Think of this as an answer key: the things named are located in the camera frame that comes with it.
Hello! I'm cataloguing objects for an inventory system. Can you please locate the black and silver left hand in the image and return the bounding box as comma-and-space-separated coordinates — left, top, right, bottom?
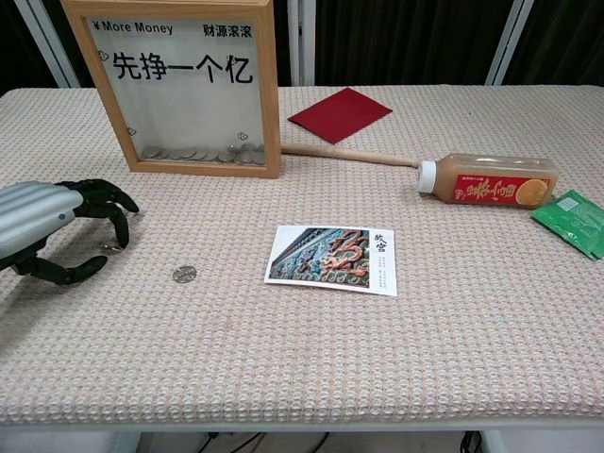
0, 177, 141, 287

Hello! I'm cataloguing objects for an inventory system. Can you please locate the pile of silver coins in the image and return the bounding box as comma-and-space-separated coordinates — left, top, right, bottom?
141, 143, 266, 166

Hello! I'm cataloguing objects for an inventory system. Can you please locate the wooden frame money box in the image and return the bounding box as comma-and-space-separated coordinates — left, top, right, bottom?
59, 0, 283, 180

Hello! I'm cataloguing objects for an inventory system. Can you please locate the beige woven tablecloth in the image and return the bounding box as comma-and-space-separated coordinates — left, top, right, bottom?
0, 84, 604, 426

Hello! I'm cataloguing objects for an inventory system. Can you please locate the wooden stick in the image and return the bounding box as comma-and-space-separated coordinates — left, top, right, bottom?
280, 143, 421, 170

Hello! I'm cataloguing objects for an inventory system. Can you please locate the red envelope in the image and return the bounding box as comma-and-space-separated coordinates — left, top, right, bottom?
286, 87, 394, 145

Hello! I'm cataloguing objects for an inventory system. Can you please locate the juice bottle with red label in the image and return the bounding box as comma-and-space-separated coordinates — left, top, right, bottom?
415, 152, 560, 206

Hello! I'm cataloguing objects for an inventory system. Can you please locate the green foil packet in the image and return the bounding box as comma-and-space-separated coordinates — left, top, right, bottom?
529, 189, 604, 261

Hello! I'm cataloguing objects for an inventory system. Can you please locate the white metal frame post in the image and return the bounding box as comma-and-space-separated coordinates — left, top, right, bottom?
485, 0, 528, 87
13, 0, 82, 89
286, 0, 316, 88

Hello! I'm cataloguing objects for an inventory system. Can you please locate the black cable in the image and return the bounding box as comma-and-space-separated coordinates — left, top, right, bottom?
460, 429, 483, 453
305, 431, 332, 453
195, 431, 266, 453

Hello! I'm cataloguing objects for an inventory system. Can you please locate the dragon wall postcard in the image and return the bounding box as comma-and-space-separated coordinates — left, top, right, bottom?
263, 225, 398, 297

